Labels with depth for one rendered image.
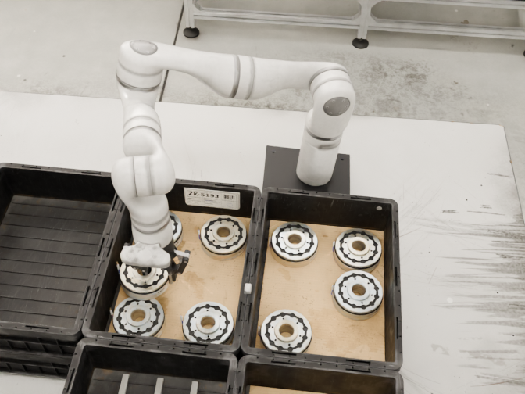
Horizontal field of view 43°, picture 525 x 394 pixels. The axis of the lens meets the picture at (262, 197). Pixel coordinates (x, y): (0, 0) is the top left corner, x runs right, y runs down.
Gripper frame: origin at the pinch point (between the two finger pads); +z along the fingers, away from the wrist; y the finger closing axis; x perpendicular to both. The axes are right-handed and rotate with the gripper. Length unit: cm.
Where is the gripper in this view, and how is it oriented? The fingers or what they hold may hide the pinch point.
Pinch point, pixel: (159, 274)
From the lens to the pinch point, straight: 139.8
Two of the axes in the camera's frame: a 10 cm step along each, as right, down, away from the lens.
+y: -9.9, -1.1, 0.5
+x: -1.1, 7.7, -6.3
